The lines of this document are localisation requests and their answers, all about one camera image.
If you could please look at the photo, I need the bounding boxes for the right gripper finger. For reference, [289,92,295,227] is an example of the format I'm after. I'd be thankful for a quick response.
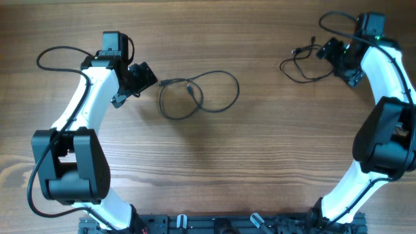
[317,37,341,60]
[346,71,365,88]

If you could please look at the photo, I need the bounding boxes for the long black USB cable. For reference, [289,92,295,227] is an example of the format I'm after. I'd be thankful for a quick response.
[158,70,241,121]

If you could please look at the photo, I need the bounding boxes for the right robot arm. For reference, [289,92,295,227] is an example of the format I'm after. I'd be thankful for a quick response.
[306,12,415,232]

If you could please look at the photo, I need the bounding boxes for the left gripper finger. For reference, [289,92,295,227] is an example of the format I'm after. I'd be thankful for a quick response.
[129,62,158,94]
[110,94,137,109]

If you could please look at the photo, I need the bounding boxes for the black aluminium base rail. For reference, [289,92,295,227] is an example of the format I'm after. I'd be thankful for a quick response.
[78,213,368,234]

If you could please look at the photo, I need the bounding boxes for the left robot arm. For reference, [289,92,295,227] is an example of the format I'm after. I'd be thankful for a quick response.
[27,31,157,233]

